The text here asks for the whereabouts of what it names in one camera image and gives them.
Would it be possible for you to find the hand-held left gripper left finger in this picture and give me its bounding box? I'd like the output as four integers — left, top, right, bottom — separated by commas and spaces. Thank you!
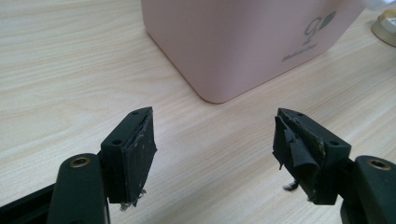
100, 106, 158, 212

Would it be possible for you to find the pink plastic box with lid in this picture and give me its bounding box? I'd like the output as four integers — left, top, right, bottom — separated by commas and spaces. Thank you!
140, 0, 368, 105

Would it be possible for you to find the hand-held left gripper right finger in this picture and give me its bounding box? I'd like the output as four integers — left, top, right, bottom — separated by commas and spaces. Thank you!
272, 107, 352, 206

